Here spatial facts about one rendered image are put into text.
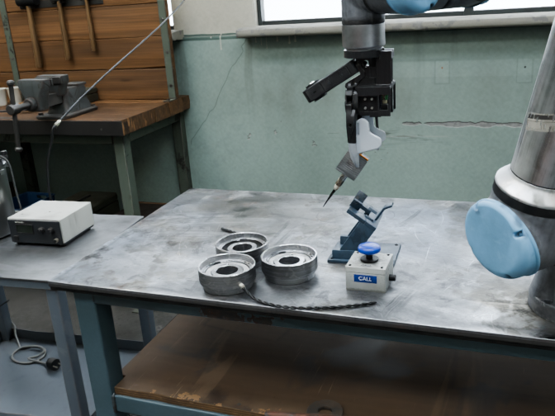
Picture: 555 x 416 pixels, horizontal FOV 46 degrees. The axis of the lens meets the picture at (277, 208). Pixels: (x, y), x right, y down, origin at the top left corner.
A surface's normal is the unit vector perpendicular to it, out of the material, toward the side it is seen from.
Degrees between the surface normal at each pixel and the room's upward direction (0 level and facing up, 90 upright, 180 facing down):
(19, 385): 0
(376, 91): 90
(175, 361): 0
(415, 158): 90
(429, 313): 0
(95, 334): 90
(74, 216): 90
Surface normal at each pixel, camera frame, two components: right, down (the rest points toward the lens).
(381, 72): -0.30, 0.32
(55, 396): -0.07, -0.94
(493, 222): -0.87, 0.33
